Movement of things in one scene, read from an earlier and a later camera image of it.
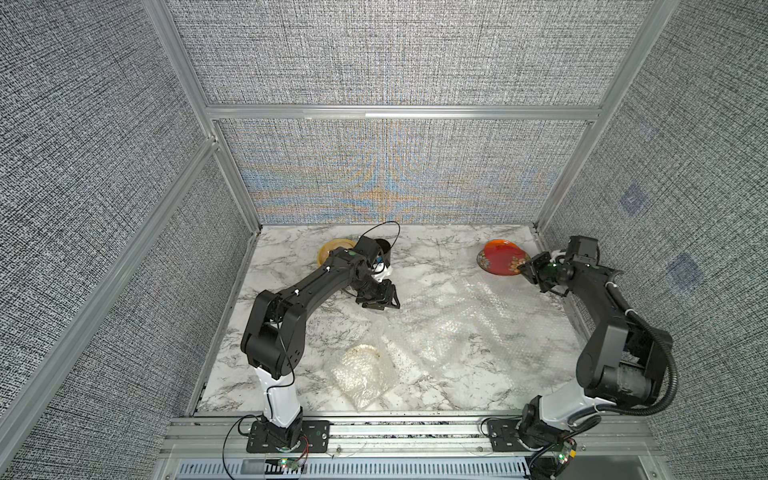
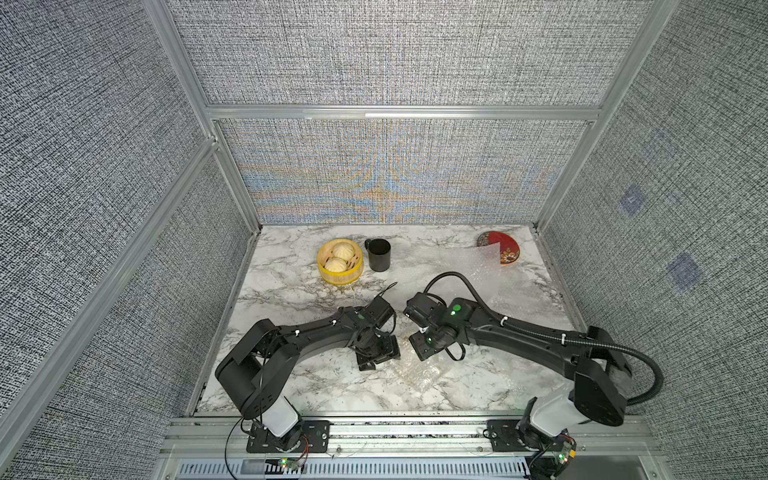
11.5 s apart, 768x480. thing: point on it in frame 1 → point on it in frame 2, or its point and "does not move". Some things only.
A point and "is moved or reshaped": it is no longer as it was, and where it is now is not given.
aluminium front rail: x=224 y=437 does not move
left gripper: x=384 y=298 → x=391 y=351
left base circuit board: x=289 y=463 does not move
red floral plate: x=501 y=257 is moved or reshaped
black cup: x=385 y=246 does not move
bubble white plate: x=364 y=375 → x=414 y=372
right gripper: x=531 y=267 → x=419 y=349
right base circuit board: x=566 y=452 does not move
